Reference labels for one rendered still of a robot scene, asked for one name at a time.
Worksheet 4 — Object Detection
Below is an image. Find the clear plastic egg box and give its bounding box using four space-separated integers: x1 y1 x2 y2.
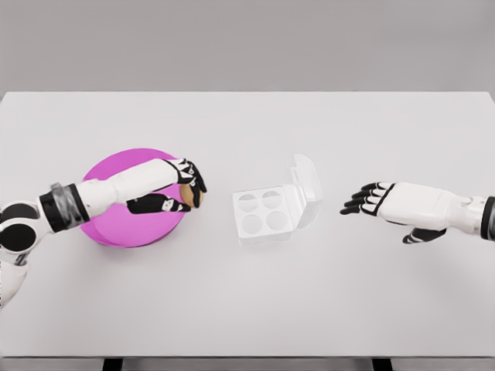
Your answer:
231 153 324 248

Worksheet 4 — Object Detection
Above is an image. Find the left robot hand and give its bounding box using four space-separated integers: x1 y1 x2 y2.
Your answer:
112 157 208 215

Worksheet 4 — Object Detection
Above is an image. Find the pink round plate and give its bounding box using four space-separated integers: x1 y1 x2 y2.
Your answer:
78 147 188 248

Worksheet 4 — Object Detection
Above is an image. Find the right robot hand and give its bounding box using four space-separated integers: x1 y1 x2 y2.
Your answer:
339 181 463 245

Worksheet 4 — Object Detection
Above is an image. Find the brown egg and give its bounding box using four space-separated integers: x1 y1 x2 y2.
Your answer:
180 182 206 209

